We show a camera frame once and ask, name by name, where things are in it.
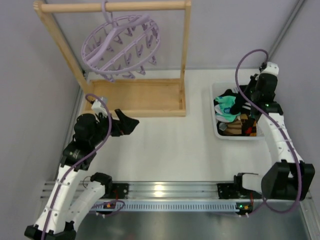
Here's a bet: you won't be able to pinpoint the thin black sock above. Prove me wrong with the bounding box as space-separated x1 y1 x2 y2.
230 88 251 115

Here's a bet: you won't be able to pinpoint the black sock grey blue marks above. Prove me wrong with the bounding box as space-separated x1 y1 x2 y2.
221 88 239 97

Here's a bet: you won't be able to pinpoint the teal patterned sock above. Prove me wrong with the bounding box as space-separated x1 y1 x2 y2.
214 95 236 106
214 104 241 123

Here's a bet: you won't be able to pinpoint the brown cream striped sock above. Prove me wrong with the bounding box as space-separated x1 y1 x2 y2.
223 114 249 136

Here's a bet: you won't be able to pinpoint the purple round clip hanger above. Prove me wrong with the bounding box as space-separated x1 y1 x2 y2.
81 0 161 82

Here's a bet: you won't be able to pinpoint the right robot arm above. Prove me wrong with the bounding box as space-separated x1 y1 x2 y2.
235 73 315 201

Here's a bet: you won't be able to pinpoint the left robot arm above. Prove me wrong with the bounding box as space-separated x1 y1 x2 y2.
24 109 140 240

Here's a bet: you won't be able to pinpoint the white plastic basket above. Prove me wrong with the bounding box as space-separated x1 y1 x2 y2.
209 81 264 141

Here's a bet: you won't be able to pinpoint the black sock white stripes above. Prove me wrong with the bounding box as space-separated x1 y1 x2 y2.
217 121 228 135

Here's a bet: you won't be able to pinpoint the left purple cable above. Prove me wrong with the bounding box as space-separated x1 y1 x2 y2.
40 93 127 240

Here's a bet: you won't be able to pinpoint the purple cable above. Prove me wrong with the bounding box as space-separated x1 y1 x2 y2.
40 93 127 240
235 48 303 217

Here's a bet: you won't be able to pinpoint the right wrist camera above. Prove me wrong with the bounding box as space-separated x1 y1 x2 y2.
259 61 279 77

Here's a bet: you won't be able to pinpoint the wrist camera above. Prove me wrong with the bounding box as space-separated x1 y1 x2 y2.
91 96 108 116
259 61 279 77

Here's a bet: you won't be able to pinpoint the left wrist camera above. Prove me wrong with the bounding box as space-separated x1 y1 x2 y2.
91 96 108 116

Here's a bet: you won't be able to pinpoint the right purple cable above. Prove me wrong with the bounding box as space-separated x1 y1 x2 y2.
235 48 303 217

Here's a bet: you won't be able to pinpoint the wooden hanger rack frame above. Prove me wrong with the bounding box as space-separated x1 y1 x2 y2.
33 0 192 118

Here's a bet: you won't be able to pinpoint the aluminium mounting rail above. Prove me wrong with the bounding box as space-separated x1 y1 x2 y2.
41 181 300 219

